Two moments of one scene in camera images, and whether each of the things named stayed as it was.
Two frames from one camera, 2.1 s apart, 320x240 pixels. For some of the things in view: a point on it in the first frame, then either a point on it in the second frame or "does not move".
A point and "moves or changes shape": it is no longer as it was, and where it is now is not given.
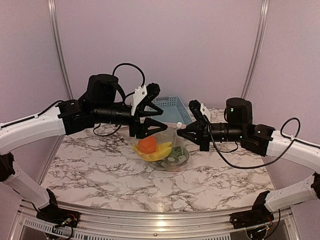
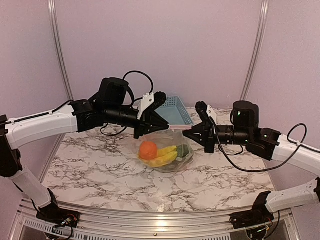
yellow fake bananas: [162, 151] → [165, 156]
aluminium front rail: [24, 224] does not move
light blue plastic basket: [174, 110] does not move
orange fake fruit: [147, 145] moves or changes shape
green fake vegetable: [178, 156] moves or changes shape
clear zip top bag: [164, 150] does not move
